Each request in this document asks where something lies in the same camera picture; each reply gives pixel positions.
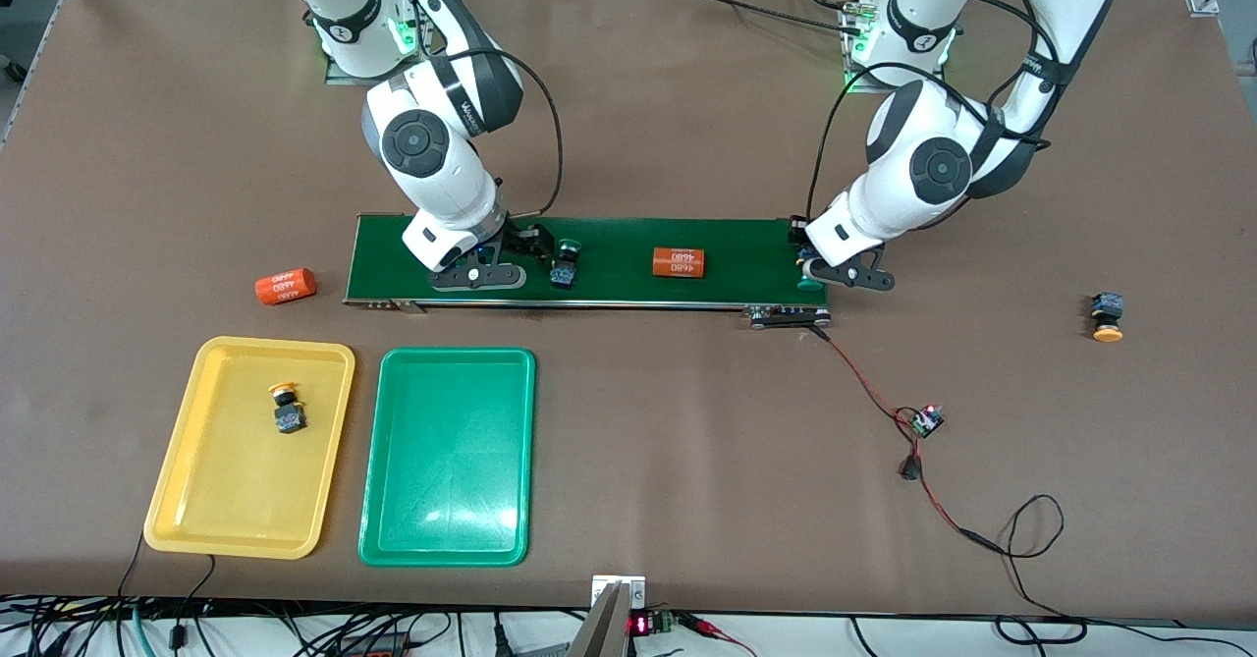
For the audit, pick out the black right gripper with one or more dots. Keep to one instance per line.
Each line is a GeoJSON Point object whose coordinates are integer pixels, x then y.
{"type": "Point", "coordinates": [525, 241]}

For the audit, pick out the yellow push button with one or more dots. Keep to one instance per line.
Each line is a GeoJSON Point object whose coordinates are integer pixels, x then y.
{"type": "Point", "coordinates": [1108, 318]}
{"type": "Point", "coordinates": [288, 416]}

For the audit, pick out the red clip lead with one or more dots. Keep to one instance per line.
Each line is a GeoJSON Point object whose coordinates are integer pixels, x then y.
{"type": "Point", "coordinates": [707, 626]}

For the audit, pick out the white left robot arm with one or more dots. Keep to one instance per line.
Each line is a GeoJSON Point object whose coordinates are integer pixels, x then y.
{"type": "Point", "coordinates": [923, 176]}

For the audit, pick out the orange 4680 battery cylinder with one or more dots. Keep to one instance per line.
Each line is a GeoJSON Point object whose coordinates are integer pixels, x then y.
{"type": "Point", "coordinates": [680, 262]}
{"type": "Point", "coordinates": [286, 287]}

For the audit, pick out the green conveyor belt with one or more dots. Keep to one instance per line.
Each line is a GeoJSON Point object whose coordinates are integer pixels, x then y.
{"type": "Point", "coordinates": [628, 289]}

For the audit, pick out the green plastic tray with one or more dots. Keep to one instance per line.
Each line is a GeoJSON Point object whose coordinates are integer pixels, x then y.
{"type": "Point", "coordinates": [447, 456]}

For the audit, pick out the silver mounting bracket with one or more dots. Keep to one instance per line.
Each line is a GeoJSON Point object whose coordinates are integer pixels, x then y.
{"type": "Point", "coordinates": [633, 586]}

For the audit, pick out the grey camera stand beam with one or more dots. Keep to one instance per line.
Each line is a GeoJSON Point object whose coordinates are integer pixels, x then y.
{"type": "Point", "coordinates": [601, 632]}

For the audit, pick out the small controller circuit board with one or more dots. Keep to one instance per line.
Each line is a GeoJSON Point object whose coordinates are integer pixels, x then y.
{"type": "Point", "coordinates": [927, 421]}

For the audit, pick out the green push button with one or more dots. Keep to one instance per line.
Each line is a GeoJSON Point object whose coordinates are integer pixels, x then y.
{"type": "Point", "coordinates": [810, 286]}
{"type": "Point", "coordinates": [565, 269]}

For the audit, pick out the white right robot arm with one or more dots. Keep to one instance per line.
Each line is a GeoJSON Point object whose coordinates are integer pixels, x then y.
{"type": "Point", "coordinates": [442, 176]}

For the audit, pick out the yellow plastic tray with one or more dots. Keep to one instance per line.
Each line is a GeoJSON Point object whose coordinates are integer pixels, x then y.
{"type": "Point", "coordinates": [236, 480]}

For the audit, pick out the red digit display module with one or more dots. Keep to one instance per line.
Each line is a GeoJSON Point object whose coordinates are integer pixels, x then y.
{"type": "Point", "coordinates": [643, 625]}

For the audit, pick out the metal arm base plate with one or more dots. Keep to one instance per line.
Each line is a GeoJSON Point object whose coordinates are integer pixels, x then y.
{"type": "Point", "coordinates": [899, 89]}
{"type": "Point", "coordinates": [339, 76]}

